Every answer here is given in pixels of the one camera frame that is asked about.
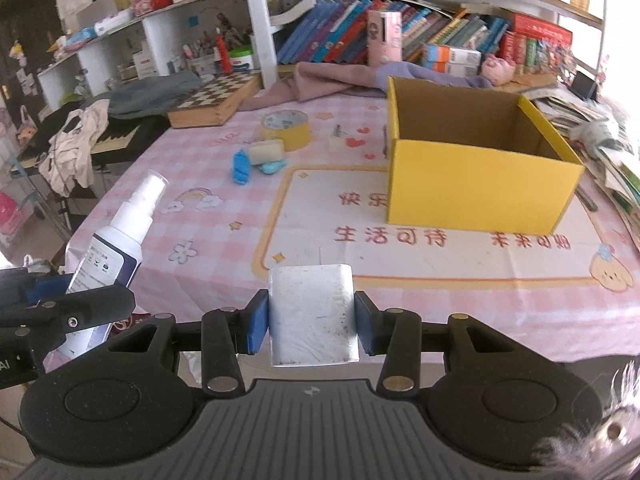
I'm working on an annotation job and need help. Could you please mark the white rectangular block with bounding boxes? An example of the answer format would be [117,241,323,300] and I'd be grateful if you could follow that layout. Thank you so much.
[269,264,359,367]

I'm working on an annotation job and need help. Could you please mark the white blue spray bottle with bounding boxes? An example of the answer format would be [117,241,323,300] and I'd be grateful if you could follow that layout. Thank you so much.
[44,171,168,370]

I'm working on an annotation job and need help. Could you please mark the blue packet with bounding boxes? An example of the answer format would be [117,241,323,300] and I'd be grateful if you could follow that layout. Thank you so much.
[232,150,252,185]

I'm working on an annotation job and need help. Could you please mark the beige cylindrical roll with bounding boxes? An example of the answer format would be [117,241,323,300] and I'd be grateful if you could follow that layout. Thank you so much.
[246,139,285,166]

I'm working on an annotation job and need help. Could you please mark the pink checkered tablecloth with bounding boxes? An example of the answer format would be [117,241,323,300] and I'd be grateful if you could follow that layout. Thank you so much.
[41,90,640,376]

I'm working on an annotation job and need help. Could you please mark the light blue toy clock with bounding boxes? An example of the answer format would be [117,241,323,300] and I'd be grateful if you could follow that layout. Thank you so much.
[257,159,286,176]

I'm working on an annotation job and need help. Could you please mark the cream shirt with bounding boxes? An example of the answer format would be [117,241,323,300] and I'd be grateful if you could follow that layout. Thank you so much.
[38,99,110,197]

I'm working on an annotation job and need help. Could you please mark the yellow cardboard box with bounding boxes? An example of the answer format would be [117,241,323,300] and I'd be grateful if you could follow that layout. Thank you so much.
[387,77,584,235]

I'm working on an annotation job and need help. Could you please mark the black keyboard piano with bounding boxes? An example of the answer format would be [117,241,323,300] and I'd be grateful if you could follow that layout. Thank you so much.
[17,116,170,176]

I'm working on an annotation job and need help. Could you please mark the yellow tape roll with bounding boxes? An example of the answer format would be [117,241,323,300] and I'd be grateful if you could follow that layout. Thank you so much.
[260,110,311,152]

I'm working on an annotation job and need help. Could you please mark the wooden chess board box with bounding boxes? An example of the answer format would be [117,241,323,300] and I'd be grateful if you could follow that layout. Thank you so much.
[168,72,262,129]

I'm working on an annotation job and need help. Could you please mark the grey garment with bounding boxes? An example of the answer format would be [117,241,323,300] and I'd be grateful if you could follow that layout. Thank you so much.
[80,70,203,120]

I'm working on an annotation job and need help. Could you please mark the lavender cloth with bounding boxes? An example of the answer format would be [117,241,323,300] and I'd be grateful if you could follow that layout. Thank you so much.
[374,62,494,93]

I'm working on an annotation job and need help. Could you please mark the pink cloth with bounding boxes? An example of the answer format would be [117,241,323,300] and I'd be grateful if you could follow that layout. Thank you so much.
[239,63,388,112]

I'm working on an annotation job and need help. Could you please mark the white pen holder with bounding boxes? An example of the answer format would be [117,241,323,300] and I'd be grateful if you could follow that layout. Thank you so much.
[186,54,218,78]

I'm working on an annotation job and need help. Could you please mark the red bottle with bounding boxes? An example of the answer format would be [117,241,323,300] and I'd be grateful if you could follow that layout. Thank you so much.
[216,27,233,75]

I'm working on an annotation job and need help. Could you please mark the green lid white jar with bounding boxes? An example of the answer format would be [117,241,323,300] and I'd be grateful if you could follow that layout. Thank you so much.
[229,46,254,72]

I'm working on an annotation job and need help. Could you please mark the orange white medicine boxes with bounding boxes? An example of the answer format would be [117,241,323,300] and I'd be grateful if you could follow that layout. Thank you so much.
[422,44,482,77]

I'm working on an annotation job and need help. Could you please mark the stack of papers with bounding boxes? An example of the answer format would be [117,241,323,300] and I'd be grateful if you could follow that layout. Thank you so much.
[523,86,639,245]

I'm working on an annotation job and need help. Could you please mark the pink pig plush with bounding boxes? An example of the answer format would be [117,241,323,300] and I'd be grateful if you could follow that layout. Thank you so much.
[480,54,516,87]

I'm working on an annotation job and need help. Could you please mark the pink cylindrical box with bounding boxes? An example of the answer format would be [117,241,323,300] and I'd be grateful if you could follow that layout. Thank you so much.
[367,10,402,68]

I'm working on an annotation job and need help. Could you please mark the row of leaning books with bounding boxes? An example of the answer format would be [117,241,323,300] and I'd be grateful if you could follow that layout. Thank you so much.
[277,0,512,73]

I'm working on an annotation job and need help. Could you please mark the red book set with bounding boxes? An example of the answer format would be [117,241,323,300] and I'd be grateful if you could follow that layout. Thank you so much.
[498,11,573,74]

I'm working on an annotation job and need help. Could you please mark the white bookshelf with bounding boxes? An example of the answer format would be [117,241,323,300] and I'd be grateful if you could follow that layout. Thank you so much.
[39,0,604,108]

